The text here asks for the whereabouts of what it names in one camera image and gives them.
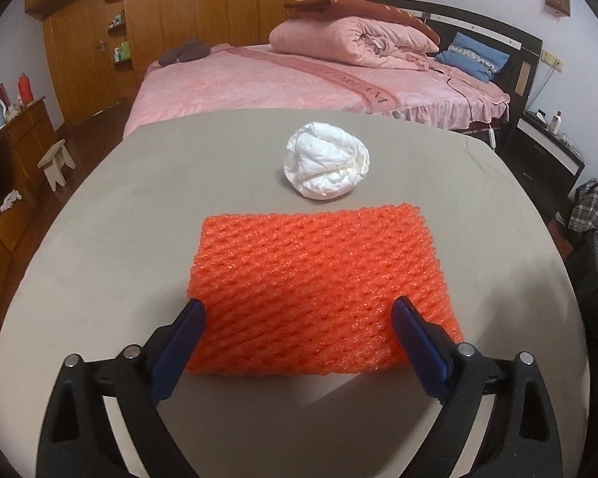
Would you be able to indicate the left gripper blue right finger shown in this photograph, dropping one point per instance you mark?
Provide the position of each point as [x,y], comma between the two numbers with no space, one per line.
[521,438]

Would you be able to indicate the folded pink quilt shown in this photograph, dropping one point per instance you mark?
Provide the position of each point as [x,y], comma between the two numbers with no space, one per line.
[357,42]

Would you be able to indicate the white blanket controller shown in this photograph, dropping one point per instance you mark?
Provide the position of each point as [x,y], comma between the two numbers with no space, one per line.
[491,138]

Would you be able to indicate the white lotion bottle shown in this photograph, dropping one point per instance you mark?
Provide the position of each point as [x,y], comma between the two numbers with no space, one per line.
[555,123]

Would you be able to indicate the wooden wardrobe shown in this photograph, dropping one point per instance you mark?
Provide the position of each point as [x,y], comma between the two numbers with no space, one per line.
[98,50]

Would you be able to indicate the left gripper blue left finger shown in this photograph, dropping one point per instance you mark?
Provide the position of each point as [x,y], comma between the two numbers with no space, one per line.
[77,438]

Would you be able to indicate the blue pillow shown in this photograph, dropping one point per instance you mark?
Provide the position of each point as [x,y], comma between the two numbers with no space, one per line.
[473,57]

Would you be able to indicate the red thermos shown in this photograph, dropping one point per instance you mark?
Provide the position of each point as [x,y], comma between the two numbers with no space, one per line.
[25,90]

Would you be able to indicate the dark bed headboard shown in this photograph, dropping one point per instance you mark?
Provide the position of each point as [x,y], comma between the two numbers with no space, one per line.
[517,77]

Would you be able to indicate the small white wooden stool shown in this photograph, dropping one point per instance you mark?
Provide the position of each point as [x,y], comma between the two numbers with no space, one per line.
[53,161]

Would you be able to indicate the dark slippers on bed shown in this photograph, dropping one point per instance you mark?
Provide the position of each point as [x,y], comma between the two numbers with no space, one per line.
[190,51]

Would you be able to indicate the wall power outlet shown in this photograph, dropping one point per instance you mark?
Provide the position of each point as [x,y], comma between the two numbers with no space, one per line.
[552,60]

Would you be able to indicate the white paper ball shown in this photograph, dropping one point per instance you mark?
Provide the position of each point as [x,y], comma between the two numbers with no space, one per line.
[324,162]

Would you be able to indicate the black white nightstand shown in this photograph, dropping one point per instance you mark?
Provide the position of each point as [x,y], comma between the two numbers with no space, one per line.
[545,166]

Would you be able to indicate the red brown folded blanket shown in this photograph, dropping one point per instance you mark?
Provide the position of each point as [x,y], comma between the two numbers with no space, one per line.
[329,10]

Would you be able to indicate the bed with pink sheet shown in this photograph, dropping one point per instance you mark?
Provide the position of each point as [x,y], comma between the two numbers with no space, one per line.
[258,78]

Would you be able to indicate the grey table cloth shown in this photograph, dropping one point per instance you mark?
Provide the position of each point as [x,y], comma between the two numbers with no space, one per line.
[115,265]

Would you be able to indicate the wooden desk cabinet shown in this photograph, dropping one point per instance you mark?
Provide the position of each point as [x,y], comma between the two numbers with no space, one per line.
[23,142]

